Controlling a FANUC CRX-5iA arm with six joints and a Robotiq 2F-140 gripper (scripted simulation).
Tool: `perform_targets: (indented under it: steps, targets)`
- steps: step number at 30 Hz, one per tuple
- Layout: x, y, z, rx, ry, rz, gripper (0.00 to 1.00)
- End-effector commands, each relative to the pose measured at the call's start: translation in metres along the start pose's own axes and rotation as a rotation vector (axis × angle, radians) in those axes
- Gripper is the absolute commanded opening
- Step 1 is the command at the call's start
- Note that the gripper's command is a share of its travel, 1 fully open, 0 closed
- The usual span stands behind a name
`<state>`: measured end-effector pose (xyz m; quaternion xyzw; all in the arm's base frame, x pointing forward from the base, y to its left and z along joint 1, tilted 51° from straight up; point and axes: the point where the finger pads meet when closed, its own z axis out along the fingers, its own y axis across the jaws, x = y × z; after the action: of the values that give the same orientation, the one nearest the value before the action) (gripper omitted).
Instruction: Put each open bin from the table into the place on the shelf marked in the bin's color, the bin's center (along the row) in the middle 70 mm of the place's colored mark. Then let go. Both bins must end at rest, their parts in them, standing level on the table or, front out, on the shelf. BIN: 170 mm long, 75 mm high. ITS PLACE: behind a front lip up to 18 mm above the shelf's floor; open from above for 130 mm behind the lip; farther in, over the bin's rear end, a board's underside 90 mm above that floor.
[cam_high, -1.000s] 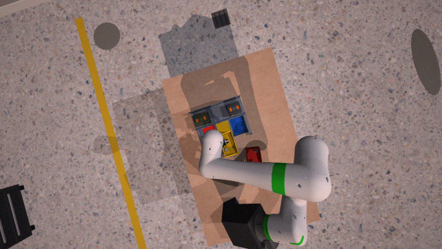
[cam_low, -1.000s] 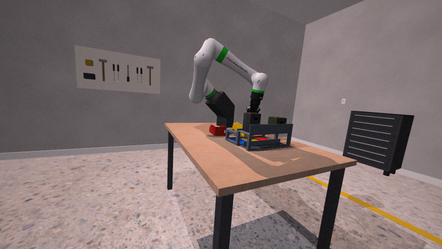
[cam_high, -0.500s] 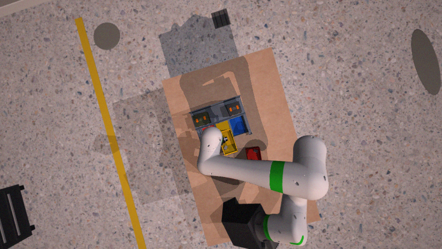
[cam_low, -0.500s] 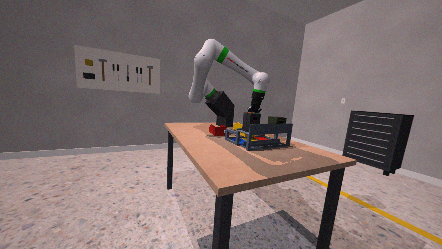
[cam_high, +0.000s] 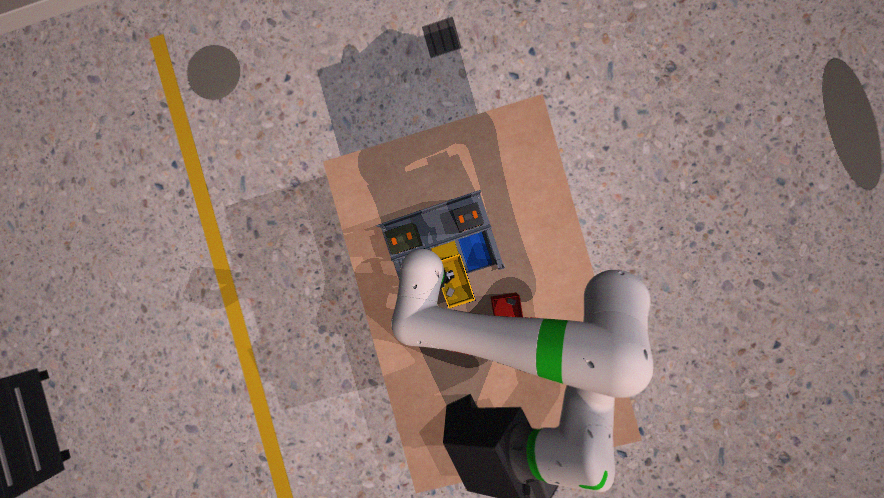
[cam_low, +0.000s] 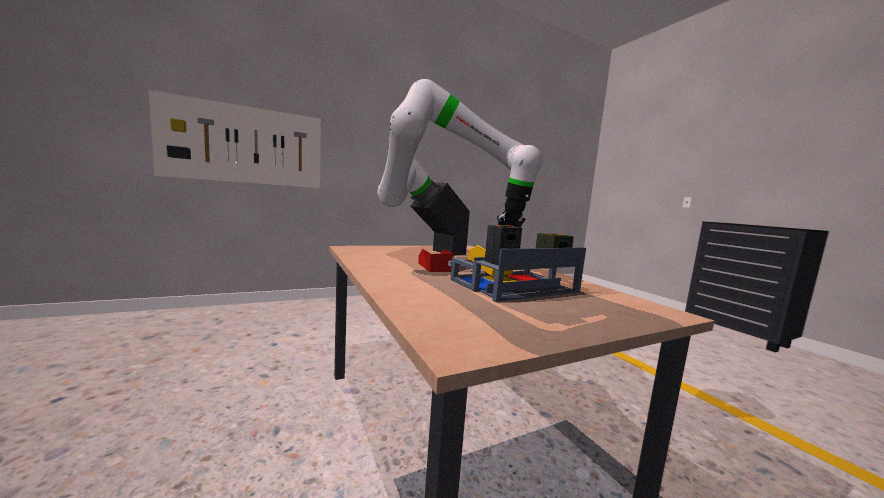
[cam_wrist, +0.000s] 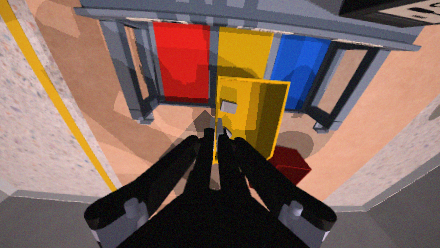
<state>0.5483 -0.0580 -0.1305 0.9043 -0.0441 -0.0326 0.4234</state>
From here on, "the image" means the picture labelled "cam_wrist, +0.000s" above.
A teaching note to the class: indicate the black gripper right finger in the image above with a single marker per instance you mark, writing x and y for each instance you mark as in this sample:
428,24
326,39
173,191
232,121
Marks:
306,216

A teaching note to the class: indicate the dark red bin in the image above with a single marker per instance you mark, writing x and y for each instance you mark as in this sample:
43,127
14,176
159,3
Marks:
290,163

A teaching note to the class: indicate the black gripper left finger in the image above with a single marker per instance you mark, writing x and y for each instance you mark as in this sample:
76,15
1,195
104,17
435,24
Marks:
116,216

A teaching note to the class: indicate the yellow bin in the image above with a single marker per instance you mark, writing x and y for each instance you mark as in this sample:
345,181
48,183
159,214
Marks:
259,112

